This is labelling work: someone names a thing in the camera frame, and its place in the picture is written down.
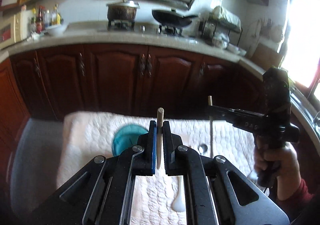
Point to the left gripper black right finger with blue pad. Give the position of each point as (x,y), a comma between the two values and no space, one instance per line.
(197,170)

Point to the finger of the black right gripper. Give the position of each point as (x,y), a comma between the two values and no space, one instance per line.
(220,112)

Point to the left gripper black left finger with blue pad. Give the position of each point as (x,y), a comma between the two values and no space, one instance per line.
(110,201)

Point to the white ceramic soup spoon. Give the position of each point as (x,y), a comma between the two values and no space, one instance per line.
(178,204)

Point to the metal spoon pink handle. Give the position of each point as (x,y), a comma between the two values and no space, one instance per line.
(203,148)

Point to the red sleeved forearm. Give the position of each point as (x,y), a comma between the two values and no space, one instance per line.
(296,203)

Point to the person's right hand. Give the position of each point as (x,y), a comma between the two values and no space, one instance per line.
(288,175)

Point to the teal rimmed floral utensil cup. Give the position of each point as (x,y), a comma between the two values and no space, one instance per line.
(126,137)

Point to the wooden cutting board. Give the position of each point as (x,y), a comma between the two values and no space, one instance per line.
(265,57)

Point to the grey chair seat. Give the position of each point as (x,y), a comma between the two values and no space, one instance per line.
(34,171)

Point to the black dish drying rack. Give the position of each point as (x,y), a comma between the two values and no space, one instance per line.
(220,23)

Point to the gas stove top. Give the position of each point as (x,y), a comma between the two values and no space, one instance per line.
(145,28)

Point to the black wok with lid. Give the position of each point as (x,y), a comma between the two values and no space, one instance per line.
(172,18)

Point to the dark red lower cabinets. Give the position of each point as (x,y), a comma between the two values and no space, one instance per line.
(128,79)

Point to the brown cooking pot with lid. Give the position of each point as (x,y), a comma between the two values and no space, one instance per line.
(124,10)

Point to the white bowl on counter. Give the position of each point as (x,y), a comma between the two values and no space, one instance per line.
(56,30)

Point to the yellow oil bottle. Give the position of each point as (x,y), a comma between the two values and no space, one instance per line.
(56,18)

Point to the clear glass bottle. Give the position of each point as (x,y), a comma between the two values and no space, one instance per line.
(47,19)

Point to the dark soy sauce bottle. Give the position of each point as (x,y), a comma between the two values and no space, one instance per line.
(39,20)

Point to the cream microwave oven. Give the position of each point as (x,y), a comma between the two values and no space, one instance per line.
(16,28)

